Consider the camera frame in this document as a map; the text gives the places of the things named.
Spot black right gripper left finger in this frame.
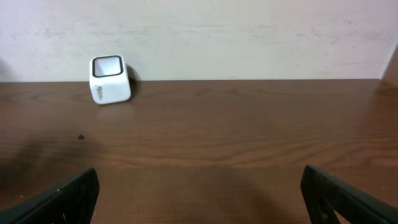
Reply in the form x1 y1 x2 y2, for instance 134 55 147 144
1 167 100 223

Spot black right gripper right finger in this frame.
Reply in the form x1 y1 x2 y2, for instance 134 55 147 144
300 165 397 224

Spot white barcode scanner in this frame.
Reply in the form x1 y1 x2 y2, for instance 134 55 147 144
89 55 131 105

